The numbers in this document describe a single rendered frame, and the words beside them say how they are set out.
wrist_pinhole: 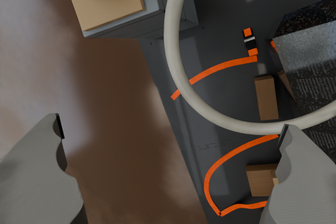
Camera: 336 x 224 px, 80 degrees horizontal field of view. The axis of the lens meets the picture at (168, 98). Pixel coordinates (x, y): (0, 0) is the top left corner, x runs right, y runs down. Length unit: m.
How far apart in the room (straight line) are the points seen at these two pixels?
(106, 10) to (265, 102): 1.18
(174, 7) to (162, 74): 1.40
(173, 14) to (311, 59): 0.72
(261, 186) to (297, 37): 1.28
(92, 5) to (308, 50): 0.90
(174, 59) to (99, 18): 0.60
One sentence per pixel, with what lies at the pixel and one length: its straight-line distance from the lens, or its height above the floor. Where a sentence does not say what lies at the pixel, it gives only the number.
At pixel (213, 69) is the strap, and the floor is 0.02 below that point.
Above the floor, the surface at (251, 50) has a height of 0.07.
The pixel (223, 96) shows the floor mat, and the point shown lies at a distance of 1.70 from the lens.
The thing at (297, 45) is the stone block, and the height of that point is 0.66.
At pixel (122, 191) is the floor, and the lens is 2.59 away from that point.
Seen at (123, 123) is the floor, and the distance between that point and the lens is 2.12.
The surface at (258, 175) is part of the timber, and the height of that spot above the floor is 0.10.
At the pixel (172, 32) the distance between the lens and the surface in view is 0.40.
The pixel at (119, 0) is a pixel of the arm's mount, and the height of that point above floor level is 0.88.
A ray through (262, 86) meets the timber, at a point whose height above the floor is 0.14.
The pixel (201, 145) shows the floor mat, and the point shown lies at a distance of 1.89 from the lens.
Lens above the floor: 1.66
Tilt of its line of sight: 66 degrees down
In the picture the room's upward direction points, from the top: 128 degrees counter-clockwise
